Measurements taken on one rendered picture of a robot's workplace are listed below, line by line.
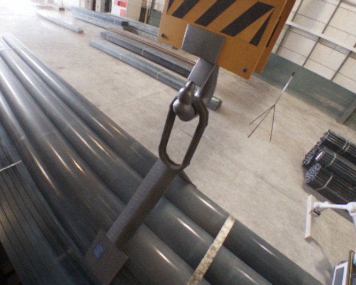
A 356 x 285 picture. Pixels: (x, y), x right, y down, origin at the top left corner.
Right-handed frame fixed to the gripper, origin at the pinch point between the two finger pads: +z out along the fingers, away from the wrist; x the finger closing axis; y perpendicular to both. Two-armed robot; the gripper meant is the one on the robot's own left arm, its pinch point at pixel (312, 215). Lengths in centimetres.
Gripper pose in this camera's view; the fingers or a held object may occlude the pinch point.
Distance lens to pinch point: 381.0
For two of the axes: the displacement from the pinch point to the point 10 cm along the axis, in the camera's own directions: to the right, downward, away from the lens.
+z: -2.4, 7.5, 6.2
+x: 7.7, 5.4, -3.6
